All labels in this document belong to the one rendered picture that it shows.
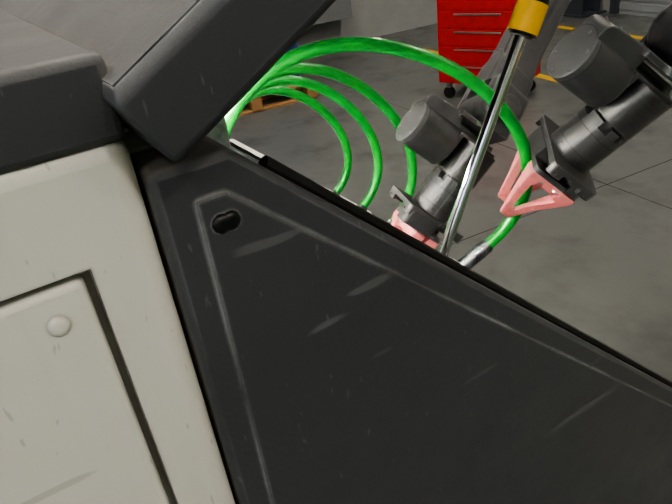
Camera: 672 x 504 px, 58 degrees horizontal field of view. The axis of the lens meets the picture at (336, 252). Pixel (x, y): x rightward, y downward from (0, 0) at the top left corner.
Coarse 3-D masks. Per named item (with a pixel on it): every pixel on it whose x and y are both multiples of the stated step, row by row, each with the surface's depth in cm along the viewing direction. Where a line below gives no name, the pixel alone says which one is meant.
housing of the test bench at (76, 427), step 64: (0, 64) 22; (64, 64) 22; (0, 128) 21; (64, 128) 22; (0, 192) 22; (64, 192) 23; (128, 192) 24; (0, 256) 23; (64, 256) 24; (128, 256) 25; (0, 320) 24; (64, 320) 25; (128, 320) 26; (0, 384) 24; (64, 384) 26; (128, 384) 29; (192, 384) 30; (0, 448) 25; (64, 448) 27; (128, 448) 29; (192, 448) 31
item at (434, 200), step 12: (432, 180) 79; (444, 180) 78; (396, 192) 80; (420, 192) 80; (432, 192) 78; (444, 192) 78; (456, 192) 78; (408, 204) 77; (420, 204) 79; (432, 204) 78; (444, 204) 78; (432, 216) 78; (444, 216) 79; (444, 228) 79; (456, 240) 81
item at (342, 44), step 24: (312, 48) 59; (336, 48) 59; (360, 48) 59; (384, 48) 60; (408, 48) 60; (456, 72) 62; (480, 96) 64; (504, 120) 66; (528, 144) 68; (528, 192) 71
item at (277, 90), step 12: (288, 96) 92; (300, 96) 93; (312, 108) 96; (324, 108) 96; (336, 120) 98; (336, 132) 100; (348, 144) 101; (348, 156) 102; (348, 168) 103; (336, 192) 103
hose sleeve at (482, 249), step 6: (480, 246) 73; (486, 246) 73; (468, 252) 74; (474, 252) 74; (480, 252) 73; (486, 252) 73; (462, 258) 74; (468, 258) 74; (474, 258) 74; (480, 258) 74; (462, 264) 74; (468, 264) 74; (474, 264) 74
